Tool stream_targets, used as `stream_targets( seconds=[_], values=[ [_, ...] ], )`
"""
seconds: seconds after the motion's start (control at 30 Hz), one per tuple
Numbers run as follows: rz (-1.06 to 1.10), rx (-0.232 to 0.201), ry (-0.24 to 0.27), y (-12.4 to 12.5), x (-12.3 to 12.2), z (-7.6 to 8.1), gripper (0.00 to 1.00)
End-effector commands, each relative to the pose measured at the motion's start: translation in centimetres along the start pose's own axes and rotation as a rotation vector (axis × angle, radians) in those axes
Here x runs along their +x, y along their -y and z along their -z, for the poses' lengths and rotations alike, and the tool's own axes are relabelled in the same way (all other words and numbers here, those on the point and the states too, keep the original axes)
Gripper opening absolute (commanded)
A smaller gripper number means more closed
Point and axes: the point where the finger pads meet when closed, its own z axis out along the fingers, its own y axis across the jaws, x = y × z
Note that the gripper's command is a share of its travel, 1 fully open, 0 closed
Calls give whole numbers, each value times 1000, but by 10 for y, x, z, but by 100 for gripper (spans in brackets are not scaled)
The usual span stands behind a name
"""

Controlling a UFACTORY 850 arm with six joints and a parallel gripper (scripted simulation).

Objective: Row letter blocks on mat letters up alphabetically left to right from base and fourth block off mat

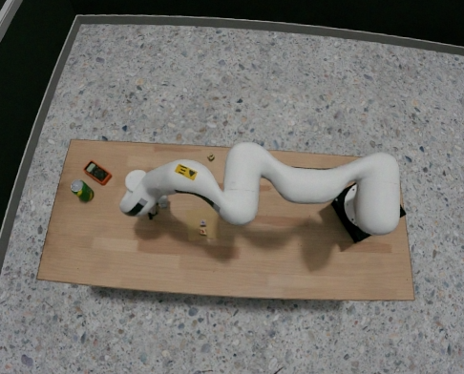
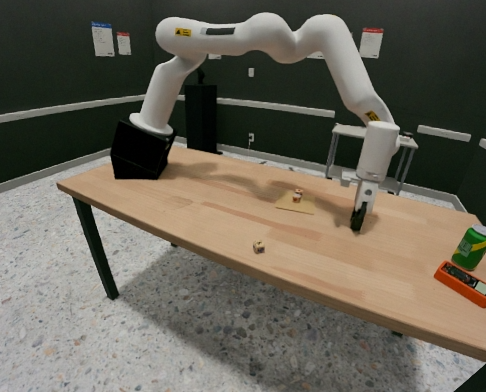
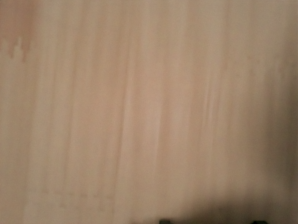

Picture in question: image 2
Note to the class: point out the tan square mat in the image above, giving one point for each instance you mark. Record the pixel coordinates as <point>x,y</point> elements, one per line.
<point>306,204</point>

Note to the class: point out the green drink can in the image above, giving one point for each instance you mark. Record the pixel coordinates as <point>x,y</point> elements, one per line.
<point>471,248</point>

